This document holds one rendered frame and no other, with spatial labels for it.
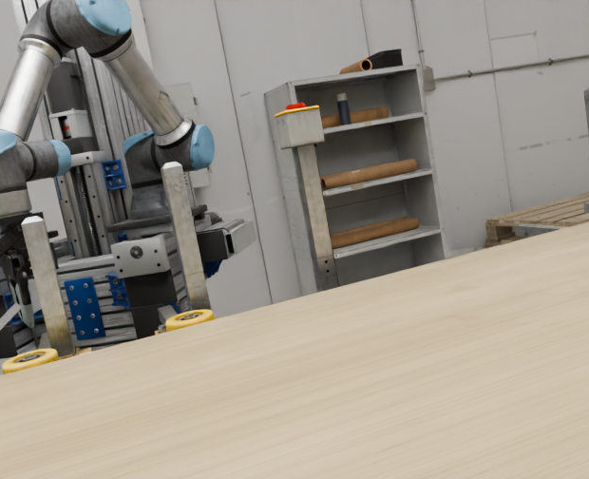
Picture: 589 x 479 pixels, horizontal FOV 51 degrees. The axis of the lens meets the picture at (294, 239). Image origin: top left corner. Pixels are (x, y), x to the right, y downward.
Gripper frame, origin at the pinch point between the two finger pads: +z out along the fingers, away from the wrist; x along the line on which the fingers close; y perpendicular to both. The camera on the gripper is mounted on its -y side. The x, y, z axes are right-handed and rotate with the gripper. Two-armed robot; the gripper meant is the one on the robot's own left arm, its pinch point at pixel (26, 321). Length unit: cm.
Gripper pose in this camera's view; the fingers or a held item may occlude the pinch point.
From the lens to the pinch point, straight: 127.7
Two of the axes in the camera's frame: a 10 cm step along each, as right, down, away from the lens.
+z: 1.8, 9.7, 1.4
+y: 7.6, -2.3, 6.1
